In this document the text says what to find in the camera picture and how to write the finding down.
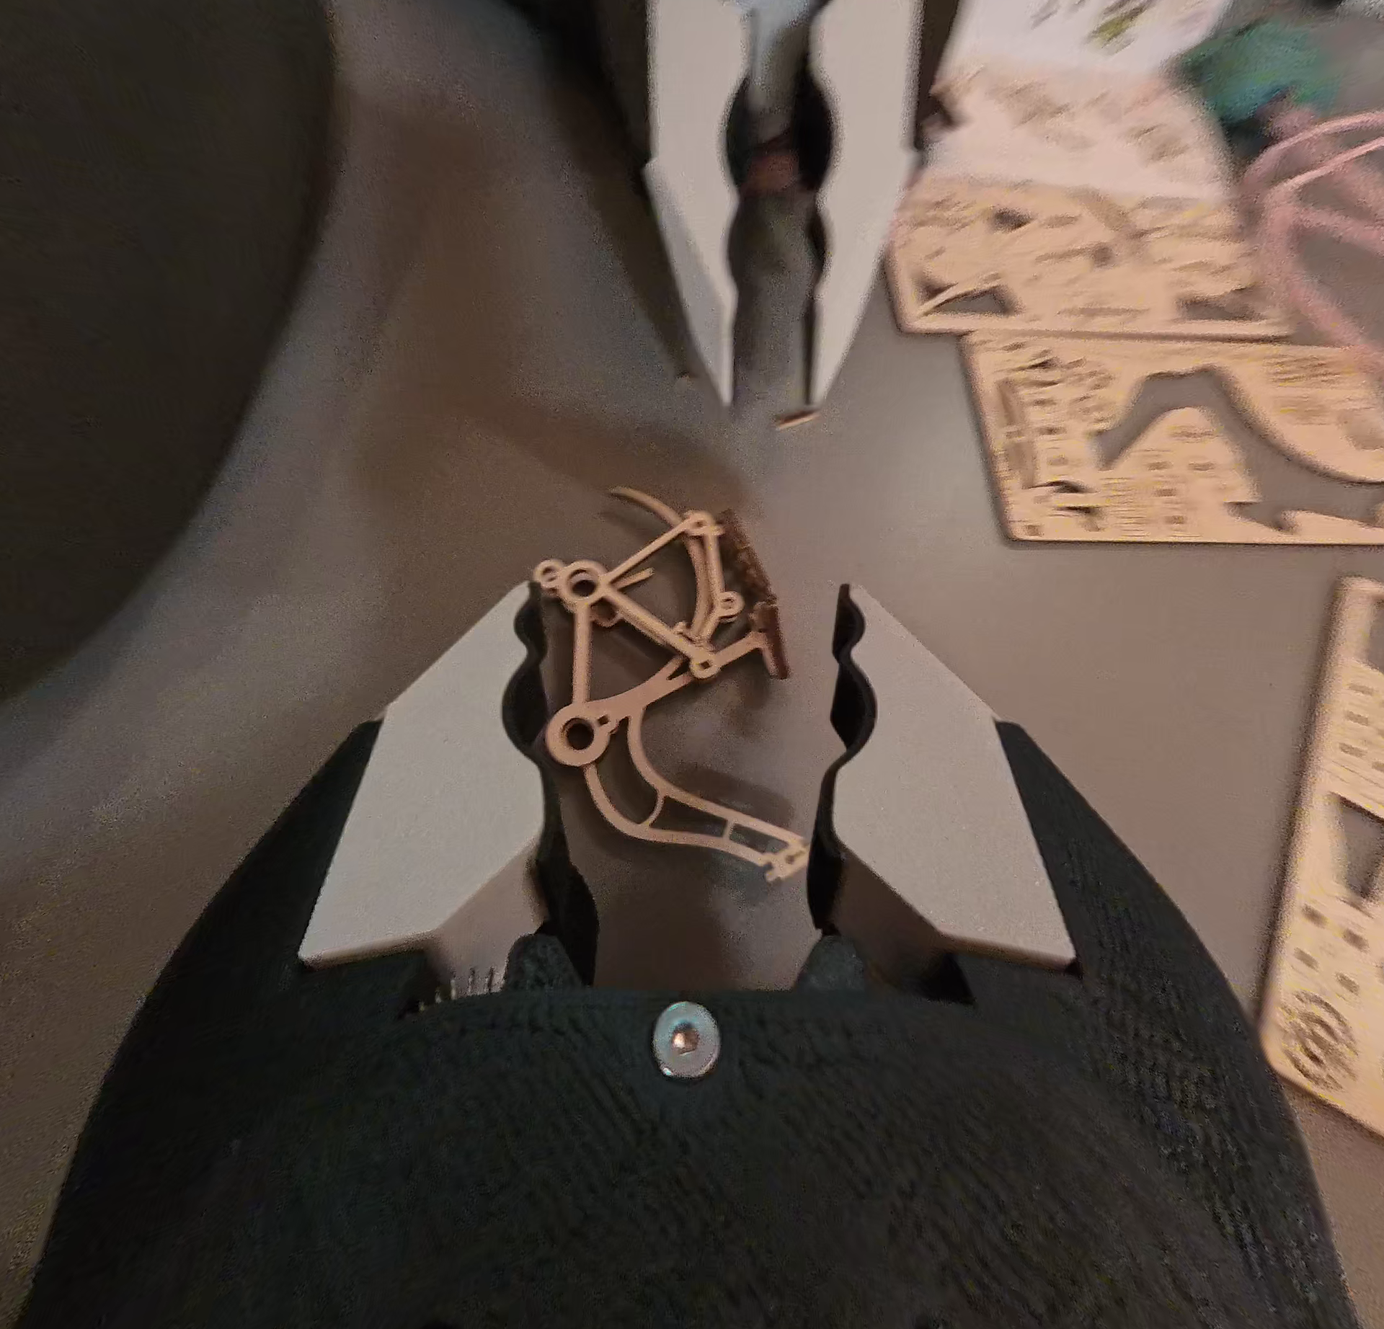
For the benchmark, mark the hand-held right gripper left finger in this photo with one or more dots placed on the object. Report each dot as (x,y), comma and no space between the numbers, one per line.
(432,811)

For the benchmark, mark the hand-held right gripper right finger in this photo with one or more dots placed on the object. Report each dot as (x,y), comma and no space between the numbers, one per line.
(951,811)

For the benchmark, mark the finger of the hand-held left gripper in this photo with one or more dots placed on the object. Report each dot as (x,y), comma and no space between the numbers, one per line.
(875,162)
(692,162)

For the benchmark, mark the wooden model frame assembly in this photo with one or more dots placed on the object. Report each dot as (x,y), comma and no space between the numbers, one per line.
(581,586)

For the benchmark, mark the small wooden stick part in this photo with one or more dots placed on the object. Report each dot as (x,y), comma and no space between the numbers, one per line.
(793,419)

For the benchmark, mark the wooden parts sheet with cutouts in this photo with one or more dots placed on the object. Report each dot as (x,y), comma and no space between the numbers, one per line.
(1065,465)

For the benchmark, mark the wooden parts sheet with gear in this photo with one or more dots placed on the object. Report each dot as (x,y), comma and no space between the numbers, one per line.
(1346,811)

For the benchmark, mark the green object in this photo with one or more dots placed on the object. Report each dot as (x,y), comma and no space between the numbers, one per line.
(1286,70)

